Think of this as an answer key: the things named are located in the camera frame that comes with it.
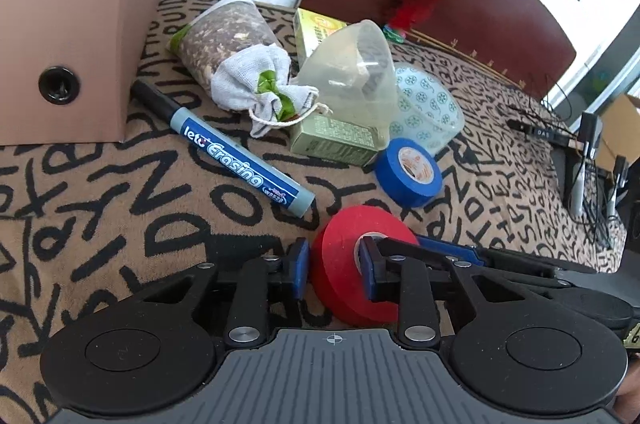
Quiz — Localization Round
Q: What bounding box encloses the red tape roll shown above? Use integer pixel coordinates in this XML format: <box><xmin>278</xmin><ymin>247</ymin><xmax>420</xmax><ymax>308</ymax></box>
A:
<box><xmin>309</xmin><ymin>205</ymin><xmax>418</xmax><ymax>328</ymax></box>

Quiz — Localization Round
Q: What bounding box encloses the blue tape roll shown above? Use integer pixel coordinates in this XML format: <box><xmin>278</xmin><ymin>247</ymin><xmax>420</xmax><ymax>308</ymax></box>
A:
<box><xmin>374</xmin><ymin>138</ymin><xmax>442</xmax><ymax>208</ymax></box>

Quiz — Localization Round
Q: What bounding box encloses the blue whiteboard marker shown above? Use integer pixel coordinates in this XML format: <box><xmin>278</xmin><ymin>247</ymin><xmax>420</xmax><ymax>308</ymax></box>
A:
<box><xmin>130</xmin><ymin>80</ymin><xmax>314</xmax><ymax>218</ymax></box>

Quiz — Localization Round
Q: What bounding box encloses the clear plastic funnel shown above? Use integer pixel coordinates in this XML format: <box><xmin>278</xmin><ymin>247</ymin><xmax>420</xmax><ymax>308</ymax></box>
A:
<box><xmin>294</xmin><ymin>20</ymin><xmax>398</xmax><ymax>151</ymax></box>

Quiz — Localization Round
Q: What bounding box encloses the grain-filled drawstring pouch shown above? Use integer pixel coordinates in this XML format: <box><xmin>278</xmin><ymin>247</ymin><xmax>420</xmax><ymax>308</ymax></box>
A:
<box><xmin>167</xmin><ymin>0</ymin><xmax>331</xmax><ymax>138</ymax></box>

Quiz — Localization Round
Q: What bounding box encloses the patterned clear tape roll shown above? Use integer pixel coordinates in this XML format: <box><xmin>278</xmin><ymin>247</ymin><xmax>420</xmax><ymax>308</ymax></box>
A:
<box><xmin>390</xmin><ymin>62</ymin><xmax>465</xmax><ymax>156</ymax></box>

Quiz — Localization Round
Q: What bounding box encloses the green cardboard box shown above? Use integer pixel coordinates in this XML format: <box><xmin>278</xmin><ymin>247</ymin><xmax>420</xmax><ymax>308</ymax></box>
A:
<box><xmin>290</xmin><ymin>8</ymin><xmax>378</xmax><ymax>167</ymax></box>

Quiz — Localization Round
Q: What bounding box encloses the letter-patterned beige mat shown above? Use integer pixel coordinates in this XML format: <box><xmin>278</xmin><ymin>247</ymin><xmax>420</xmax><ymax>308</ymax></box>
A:
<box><xmin>1</xmin><ymin>0</ymin><xmax>626</xmax><ymax>423</ymax></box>

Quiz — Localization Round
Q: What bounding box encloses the brown cardboard box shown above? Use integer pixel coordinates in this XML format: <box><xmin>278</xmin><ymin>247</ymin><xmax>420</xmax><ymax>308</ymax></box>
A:
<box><xmin>1</xmin><ymin>0</ymin><xmax>158</xmax><ymax>146</ymax></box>

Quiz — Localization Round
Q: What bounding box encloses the black cable bundle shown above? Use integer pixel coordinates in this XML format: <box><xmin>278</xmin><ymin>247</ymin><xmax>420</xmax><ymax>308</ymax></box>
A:
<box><xmin>499</xmin><ymin>73</ymin><xmax>632</xmax><ymax>250</ymax></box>

